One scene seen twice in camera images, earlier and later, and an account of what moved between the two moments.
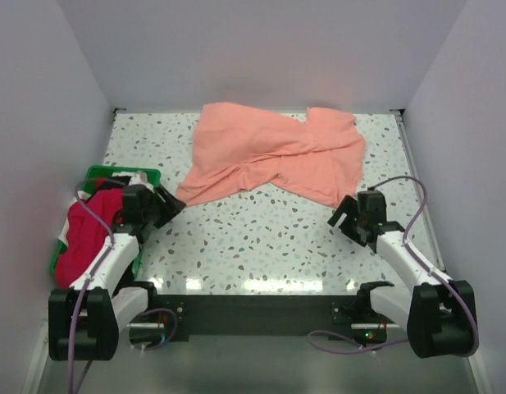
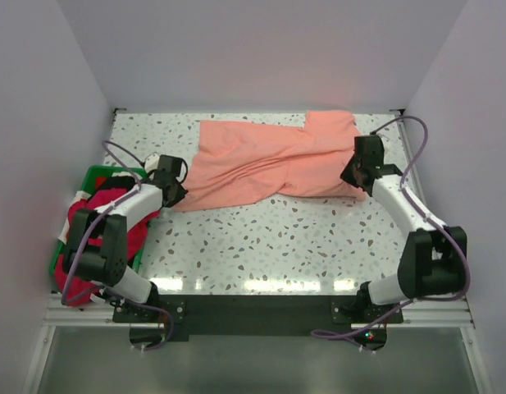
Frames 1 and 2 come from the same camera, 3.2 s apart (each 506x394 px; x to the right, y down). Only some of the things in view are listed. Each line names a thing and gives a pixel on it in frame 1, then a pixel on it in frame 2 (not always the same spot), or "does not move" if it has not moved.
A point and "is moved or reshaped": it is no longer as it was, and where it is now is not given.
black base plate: [175, 318] does not move
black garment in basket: [114, 182] does not move
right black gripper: [346, 205] → [346, 175]
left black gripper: [173, 204] → [180, 196]
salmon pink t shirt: [247, 144] is moved or reshaped
